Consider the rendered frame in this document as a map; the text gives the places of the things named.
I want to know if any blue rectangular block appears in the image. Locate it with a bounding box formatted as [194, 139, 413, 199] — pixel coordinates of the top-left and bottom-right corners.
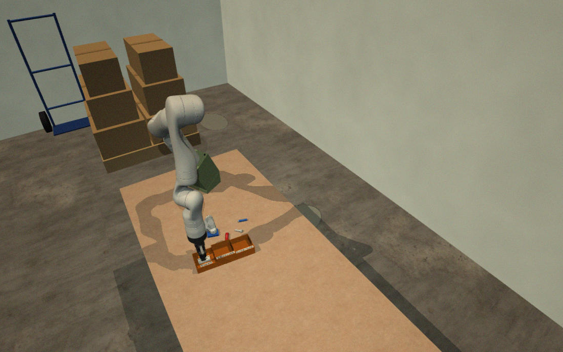
[207, 229, 219, 238]

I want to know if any orange three-compartment bin rack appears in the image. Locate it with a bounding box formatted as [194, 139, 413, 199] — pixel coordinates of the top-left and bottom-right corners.
[193, 234, 255, 273]

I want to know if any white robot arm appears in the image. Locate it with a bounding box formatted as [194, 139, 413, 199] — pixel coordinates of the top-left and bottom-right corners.
[147, 94, 217, 239]

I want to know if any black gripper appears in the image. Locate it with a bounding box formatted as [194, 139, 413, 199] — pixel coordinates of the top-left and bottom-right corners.
[187, 232, 207, 261]

